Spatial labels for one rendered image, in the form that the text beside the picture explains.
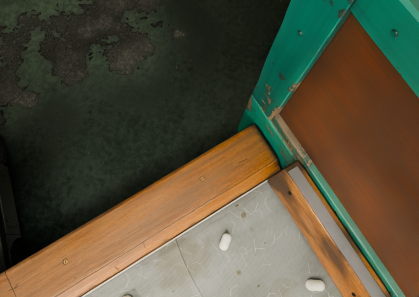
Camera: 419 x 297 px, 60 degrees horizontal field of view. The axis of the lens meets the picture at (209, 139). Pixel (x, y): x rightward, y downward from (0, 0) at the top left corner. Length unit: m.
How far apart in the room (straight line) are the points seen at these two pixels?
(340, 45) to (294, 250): 0.48
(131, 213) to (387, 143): 0.50
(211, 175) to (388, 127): 0.41
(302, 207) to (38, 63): 1.42
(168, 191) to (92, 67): 1.08
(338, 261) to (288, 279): 0.13
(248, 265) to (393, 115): 0.46
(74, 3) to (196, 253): 1.45
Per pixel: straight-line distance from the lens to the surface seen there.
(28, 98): 1.78
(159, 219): 0.76
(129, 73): 1.70
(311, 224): 0.72
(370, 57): 0.43
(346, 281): 0.74
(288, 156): 0.74
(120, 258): 0.77
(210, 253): 0.78
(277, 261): 0.80
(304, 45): 0.49
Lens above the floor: 1.52
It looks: 75 degrees down
